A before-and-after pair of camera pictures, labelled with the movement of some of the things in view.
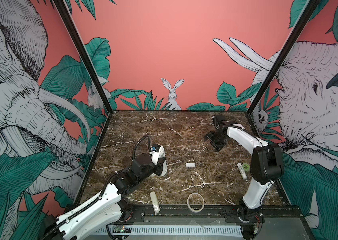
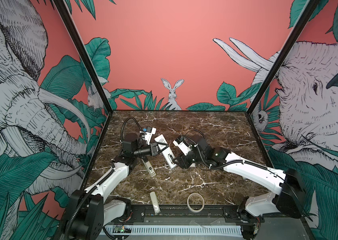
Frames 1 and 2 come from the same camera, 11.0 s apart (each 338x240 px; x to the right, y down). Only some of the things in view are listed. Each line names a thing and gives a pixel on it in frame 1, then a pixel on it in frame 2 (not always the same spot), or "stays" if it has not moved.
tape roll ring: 195,210 stays
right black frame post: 311,6 stays
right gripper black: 217,147 → 182,159
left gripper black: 159,168 → 154,149
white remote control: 164,170 → 167,153
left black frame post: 63,9 stays
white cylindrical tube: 155,202 stays
